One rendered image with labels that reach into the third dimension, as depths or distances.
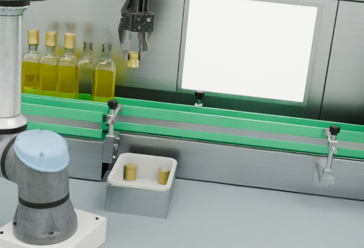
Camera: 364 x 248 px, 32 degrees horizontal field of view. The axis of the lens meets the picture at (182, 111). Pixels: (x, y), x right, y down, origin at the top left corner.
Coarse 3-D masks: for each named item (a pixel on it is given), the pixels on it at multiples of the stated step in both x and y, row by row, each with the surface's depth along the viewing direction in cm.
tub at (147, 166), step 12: (120, 156) 185; (132, 156) 188; (144, 156) 188; (156, 156) 188; (120, 168) 183; (144, 168) 189; (156, 168) 188; (108, 180) 169; (120, 180) 183; (144, 180) 188; (156, 180) 189; (168, 180) 172
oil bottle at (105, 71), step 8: (96, 64) 192; (104, 64) 191; (112, 64) 192; (96, 72) 192; (104, 72) 191; (112, 72) 191; (96, 80) 192; (104, 80) 192; (112, 80) 192; (96, 88) 193; (104, 88) 193; (112, 88) 194; (96, 96) 194; (104, 96) 194; (112, 96) 195
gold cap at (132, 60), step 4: (128, 52) 186; (132, 52) 187; (136, 52) 187; (128, 56) 186; (132, 56) 185; (136, 56) 186; (128, 60) 186; (132, 60) 185; (136, 60) 186; (128, 64) 186; (132, 64) 186; (136, 64) 187
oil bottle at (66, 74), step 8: (64, 56) 193; (72, 56) 193; (64, 64) 192; (72, 64) 192; (64, 72) 193; (72, 72) 192; (64, 80) 193; (72, 80) 193; (64, 88) 194; (72, 88) 194; (64, 96) 195; (72, 96) 195
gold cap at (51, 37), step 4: (48, 32) 191; (52, 32) 191; (56, 32) 192; (48, 36) 191; (52, 36) 191; (48, 40) 191; (52, 40) 191; (48, 44) 192; (52, 44) 192; (56, 44) 193
